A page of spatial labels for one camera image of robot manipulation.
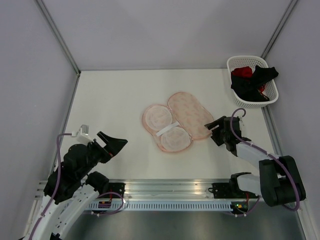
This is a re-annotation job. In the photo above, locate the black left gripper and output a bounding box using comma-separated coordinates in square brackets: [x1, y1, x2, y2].
[77, 130, 128, 178]

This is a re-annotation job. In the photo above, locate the floral mesh laundry bag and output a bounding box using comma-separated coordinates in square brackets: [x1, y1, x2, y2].
[142, 91, 214, 153]

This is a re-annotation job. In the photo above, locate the black bra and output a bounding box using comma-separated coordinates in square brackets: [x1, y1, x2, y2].
[231, 75, 270, 102]
[250, 65, 279, 88]

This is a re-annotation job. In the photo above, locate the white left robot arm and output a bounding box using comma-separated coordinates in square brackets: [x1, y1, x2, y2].
[24, 125, 128, 240]

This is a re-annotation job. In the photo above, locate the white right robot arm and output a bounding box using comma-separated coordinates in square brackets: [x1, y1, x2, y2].
[205, 116, 306, 207]

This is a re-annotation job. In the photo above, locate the black bra in basket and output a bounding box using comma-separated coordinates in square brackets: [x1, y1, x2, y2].
[231, 75, 270, 102]

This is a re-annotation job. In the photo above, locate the red bra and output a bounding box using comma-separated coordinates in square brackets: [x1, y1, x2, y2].
[231, 66, 253, 79]

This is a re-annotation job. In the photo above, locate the white plastic basket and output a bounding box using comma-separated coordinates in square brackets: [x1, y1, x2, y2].
[226, 55, 279, 109]

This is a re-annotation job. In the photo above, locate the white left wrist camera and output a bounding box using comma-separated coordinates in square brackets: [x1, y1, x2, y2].
[71, 124, 93, 145]

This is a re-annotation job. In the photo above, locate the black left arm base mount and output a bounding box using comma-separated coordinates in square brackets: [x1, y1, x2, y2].
[98, 182, 126, 199]

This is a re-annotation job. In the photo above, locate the white slotted cable duct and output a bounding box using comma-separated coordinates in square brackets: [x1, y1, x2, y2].
[85, 201, 233, 212]

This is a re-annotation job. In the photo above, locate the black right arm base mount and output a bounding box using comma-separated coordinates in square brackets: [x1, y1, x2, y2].
[207, 182, 258, 200]

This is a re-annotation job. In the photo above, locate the aluminium rail at table edge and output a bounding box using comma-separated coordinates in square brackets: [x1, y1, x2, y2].
[109, 179, 229, 201]

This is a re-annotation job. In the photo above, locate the right aluminium corner post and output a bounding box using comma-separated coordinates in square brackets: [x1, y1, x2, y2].
[260, 0, 300, 59]

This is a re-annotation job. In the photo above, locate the aluminium corner post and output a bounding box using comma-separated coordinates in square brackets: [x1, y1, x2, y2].
[260, 0, 300, 59]
[34, 0, 81, 77]

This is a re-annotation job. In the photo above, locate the left aluminium corner post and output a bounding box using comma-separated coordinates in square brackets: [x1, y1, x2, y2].
[34, 0, 81, 77]

